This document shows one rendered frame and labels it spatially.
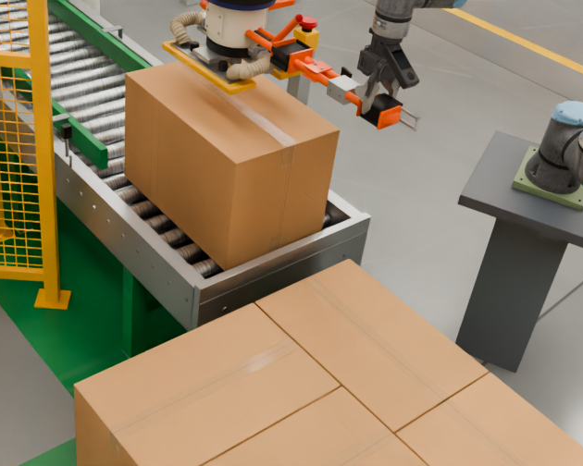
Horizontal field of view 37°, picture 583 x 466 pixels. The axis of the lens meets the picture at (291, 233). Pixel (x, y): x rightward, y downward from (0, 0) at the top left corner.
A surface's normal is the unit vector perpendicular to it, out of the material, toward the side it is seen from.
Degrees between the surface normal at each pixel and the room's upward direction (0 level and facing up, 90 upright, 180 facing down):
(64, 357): 0
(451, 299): 0
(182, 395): 0
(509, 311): 90
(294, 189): 90
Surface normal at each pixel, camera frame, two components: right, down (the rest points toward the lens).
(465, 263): 0.12, -0.79
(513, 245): -0.41, 0.51
